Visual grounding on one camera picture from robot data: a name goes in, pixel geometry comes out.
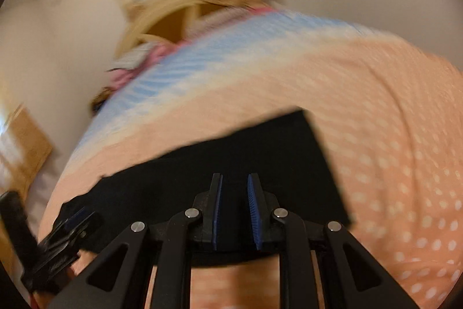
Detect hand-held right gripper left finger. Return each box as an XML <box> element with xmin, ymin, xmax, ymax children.
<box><xmin>47</xmin><ymin>173</ymin><xmax>224</xmax><ymax>309</ymax></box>

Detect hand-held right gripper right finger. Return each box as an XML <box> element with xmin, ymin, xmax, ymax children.
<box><xmin>247</xmin><ymin>173</ymin><xmax>420</xmax><ymax>309</ymax></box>

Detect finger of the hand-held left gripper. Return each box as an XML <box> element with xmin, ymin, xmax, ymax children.
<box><xmin>38</xmin><ymin>206</ymin><xmax>104</xmax><ymax>259</ymax></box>

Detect black pants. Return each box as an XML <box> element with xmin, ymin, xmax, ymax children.
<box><xmin>60</xmin><ymin>108</ymin><xmax>351</xmax><ymax>263</ymax></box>

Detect dark patterned bag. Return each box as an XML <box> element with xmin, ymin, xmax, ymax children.
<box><xmin>90</xmin><ymin>86</ymin><xmax>117</xmax><ymax>114</ymax></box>

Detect polka dot bedspread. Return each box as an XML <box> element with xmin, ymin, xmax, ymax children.
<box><xmin>38</xmin><ymin>7</ymin><xmax>463</xmax><ymax>309</ymax></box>

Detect pink folded blanket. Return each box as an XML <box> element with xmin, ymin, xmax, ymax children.
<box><xmin>108</xmin><ymin>45</ymin><xmax>175</xmax><ymax>89</ymax></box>

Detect grey dotted pillow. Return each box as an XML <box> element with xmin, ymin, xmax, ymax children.
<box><xmin>109</xmin><ymin>43</ymin><xmax>160</xmax><ymax>71</ymax></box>

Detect cream wooden headboard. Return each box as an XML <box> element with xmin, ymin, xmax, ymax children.
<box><xmin>116</xmin><ymin>0</ymin><xmax>232</xmax><ymax>61</ymax></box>

